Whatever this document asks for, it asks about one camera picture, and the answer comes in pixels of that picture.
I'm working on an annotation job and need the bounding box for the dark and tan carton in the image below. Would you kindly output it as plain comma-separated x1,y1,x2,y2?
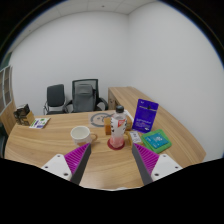
13,103,35,127

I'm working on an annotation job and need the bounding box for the wooden shelf unit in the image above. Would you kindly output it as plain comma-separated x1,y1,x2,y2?
0,64,17,134

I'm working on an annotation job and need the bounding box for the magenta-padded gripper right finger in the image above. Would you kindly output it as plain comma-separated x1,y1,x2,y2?
131,142,184,186

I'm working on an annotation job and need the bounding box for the wooden side desk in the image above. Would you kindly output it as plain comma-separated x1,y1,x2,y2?
107,86,207,166

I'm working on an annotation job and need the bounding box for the green packet with blue print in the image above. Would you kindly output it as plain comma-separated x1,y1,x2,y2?
139,128,173,155

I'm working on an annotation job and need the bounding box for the white mug with bear print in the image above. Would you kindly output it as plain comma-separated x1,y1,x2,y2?
70,125,99,147

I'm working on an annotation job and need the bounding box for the purple pouch package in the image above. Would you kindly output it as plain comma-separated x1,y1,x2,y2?
131,98,160,134

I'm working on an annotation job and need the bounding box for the clear drink bottle black cap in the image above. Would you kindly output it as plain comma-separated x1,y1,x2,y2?
109,105,129,149

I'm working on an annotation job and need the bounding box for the small black office chair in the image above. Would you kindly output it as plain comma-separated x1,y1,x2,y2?
43,83,68,116

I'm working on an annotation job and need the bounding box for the white and green leaflet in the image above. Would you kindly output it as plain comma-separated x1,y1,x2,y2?
28,117,52,130

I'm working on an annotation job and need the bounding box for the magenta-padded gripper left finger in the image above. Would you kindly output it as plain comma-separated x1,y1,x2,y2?
40,142,93,186

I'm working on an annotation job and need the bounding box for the grey backpack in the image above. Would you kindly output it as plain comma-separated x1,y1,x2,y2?
73,83,98,113

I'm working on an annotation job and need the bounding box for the flat round red coaster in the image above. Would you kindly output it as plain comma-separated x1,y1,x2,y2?
106,138,127,151

